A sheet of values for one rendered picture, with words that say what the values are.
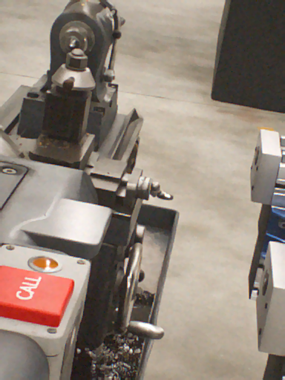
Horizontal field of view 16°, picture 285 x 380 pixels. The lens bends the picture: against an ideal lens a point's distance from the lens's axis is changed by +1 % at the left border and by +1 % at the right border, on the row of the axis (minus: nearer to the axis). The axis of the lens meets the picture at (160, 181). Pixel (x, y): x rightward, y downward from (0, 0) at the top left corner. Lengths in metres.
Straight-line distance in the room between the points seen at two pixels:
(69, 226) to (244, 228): 3.38
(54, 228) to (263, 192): 0.82
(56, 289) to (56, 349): 0.05
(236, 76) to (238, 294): 2.56
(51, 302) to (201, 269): 3.08
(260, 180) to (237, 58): 4.37
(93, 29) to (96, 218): 1.42
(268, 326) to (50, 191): 0.37
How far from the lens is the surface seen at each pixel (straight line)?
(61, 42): 2.27
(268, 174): 1.65
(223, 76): 6.03
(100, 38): 2.31
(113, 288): 1.86
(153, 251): 2.57
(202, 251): 3.95
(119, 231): 1.79
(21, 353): 0.70
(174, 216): 2.70
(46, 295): 0.74
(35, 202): 0.93
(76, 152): 1.76
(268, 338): 1.21
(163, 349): 3.22
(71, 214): 0.91
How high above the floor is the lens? 1.62
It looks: 21 degrees down
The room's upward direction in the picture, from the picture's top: 11 degrees clockwise
